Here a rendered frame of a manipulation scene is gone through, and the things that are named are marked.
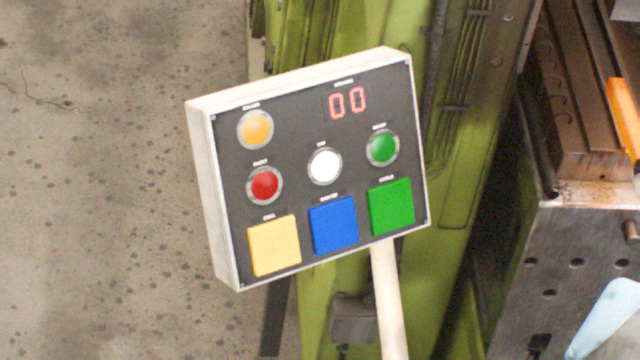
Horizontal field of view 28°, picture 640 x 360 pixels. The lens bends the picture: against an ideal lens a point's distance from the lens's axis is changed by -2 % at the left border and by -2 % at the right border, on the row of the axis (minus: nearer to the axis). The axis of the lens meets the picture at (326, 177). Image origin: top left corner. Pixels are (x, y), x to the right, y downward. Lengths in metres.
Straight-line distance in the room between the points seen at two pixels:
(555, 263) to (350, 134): 0.55
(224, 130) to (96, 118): 1.71
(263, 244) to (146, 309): 1.22
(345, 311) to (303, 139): 0.78
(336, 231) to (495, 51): 0.46
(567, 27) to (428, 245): 0.50
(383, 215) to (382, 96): 0.18
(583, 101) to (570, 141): 0.10
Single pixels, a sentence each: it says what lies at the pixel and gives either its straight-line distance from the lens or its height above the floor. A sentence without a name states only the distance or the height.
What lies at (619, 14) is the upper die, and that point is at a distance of 2.04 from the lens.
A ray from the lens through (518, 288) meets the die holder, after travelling 2.39.
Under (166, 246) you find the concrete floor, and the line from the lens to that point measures 3.25.
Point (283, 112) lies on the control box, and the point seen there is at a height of 1.17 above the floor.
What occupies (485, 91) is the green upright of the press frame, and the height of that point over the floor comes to 0.98.
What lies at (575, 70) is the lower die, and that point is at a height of 0.99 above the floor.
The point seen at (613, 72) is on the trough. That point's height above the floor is 0.99.
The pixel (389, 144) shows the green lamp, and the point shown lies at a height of 1.09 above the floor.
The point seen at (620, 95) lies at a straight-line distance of 2.33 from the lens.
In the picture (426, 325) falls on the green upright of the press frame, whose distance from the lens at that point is 2.78.
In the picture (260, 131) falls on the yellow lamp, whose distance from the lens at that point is 1.89.
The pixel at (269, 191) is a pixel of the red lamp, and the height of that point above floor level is 1.08.
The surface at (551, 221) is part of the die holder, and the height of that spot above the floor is 0.87.
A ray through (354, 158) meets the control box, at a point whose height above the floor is 1.09.
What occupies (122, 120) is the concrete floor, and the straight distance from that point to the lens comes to 3.55.
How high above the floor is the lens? 2.48
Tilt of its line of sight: 46 degrees down
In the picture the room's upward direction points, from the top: 10 degrees clockwise
